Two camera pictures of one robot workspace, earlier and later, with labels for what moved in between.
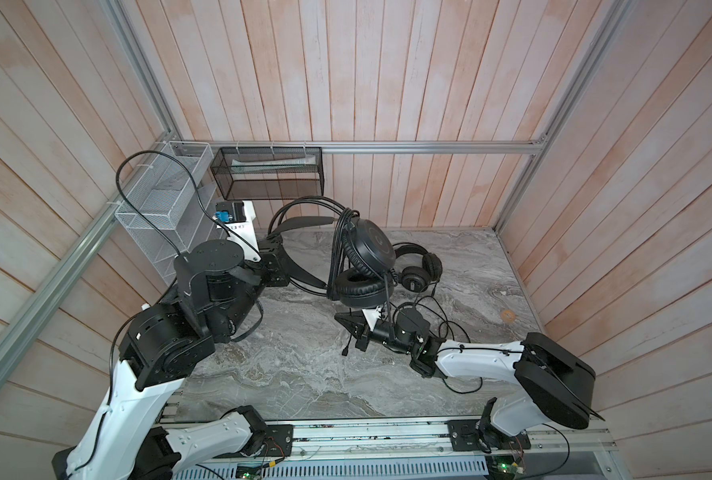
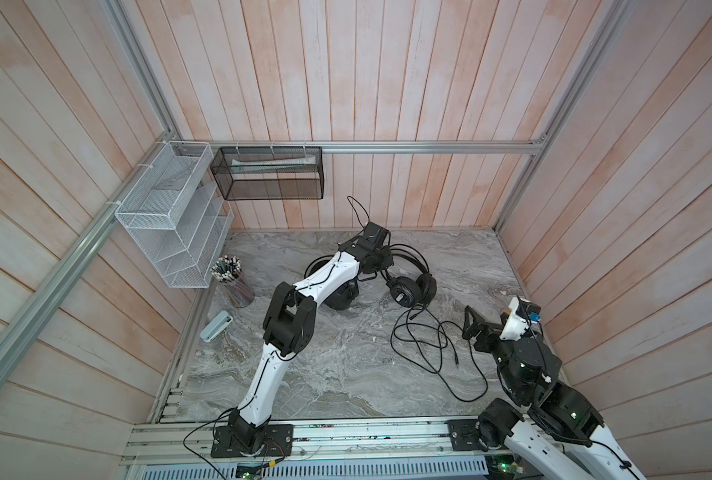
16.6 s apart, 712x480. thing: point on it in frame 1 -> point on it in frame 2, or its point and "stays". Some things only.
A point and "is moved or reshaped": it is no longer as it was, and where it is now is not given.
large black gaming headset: [361, 251] is moved or reshaped
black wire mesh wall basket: [250, 173] stays
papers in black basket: [274, 165] stays
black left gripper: [272, 254] -> [389, 260]
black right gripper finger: [355, 321] -> [472, 330]
